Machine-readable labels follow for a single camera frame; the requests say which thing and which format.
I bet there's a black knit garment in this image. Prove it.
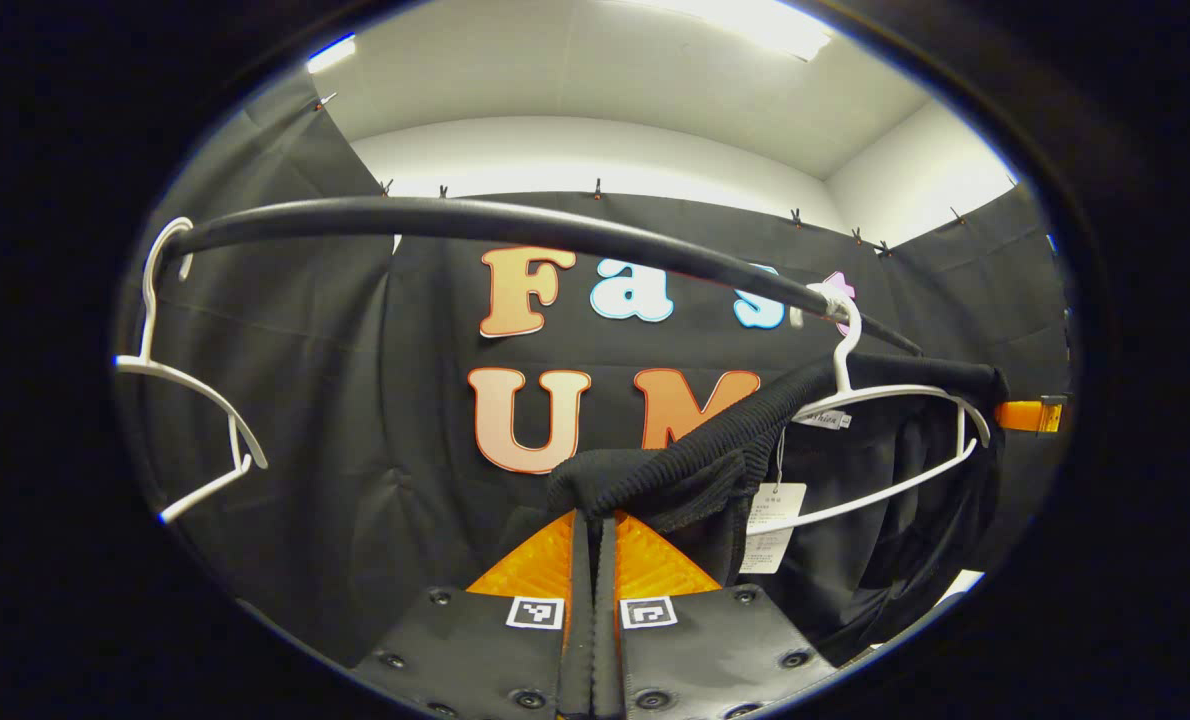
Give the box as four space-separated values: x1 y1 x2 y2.
545 354 1012 668

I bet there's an empty white clothes hanger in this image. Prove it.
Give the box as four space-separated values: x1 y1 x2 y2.
113 216 269 527

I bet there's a narrow ceiling light strip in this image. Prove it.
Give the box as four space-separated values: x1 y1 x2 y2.
305 34 358 76

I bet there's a row of black cloth clips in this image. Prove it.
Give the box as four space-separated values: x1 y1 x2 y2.
313 90 968 253

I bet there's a white paper hang tag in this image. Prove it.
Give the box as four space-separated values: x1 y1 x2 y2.
739 482 809 577

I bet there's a black clothes rack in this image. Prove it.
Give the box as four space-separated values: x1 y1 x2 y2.
160 195 924 358

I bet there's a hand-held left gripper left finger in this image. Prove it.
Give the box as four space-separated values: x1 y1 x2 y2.
350 510 597 720

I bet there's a black backdrop cloth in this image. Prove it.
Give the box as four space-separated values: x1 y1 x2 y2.
115 75 1074 666

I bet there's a white clothes hanger with garment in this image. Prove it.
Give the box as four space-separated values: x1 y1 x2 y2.
755 284 993 533

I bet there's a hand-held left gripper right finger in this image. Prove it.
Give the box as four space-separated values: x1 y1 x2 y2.
593 510 838 720

